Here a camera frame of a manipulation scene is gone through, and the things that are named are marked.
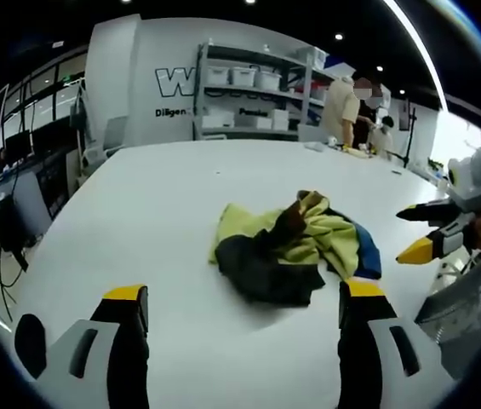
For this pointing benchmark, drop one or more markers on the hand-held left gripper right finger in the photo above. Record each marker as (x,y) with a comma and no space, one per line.
(376,353)

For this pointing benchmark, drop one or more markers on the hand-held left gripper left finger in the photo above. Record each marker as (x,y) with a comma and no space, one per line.
(95,353)

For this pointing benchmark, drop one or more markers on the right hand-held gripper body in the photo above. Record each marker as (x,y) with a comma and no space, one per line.
(474,183)

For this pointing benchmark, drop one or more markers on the pile of yellow and dark clothes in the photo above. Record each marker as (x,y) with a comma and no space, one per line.
(274,243)

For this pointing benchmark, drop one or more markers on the black tripod stand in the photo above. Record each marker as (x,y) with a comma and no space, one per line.
(406,140)

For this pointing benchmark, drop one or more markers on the black computer monitor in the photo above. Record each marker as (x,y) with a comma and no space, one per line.
(12,230)

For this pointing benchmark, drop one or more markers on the grey metal shelf rack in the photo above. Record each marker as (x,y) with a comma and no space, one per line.
(261,91)

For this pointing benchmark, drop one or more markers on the white storage box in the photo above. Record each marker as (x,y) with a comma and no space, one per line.
(216,74)
(244,75)
(270,80)

